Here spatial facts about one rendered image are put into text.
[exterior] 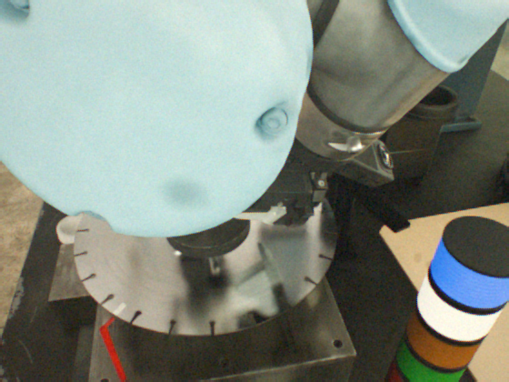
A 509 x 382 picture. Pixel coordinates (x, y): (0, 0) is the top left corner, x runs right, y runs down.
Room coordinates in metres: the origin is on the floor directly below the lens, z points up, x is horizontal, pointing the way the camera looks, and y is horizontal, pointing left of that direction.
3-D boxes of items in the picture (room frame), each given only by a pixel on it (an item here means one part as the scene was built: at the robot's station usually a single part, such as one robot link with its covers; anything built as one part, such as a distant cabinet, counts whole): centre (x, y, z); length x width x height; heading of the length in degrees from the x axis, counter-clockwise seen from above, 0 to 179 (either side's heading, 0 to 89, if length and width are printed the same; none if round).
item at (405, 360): (0.16, -0.13, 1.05); 0.05 x 0.04 x 0.03; 100
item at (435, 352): (0.16, -0.13, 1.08); 0.05 x 0.04 x 0.03; 100
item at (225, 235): (0.40, 0.06, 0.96); 0.11 x 0.11 x 0.03
